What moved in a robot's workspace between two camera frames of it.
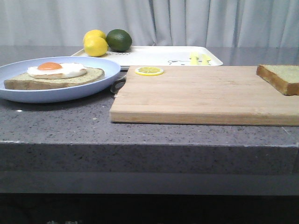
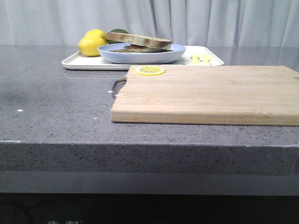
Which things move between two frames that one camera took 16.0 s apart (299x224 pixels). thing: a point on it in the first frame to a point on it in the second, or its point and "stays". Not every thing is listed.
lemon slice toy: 149,71 stays
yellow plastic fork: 194,58 stays
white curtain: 264,24 stays
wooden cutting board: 217,95 stays
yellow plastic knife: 205,59 stays
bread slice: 24,81 to 135,48
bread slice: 285,78 to 137,40
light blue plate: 60,94 to 139,58
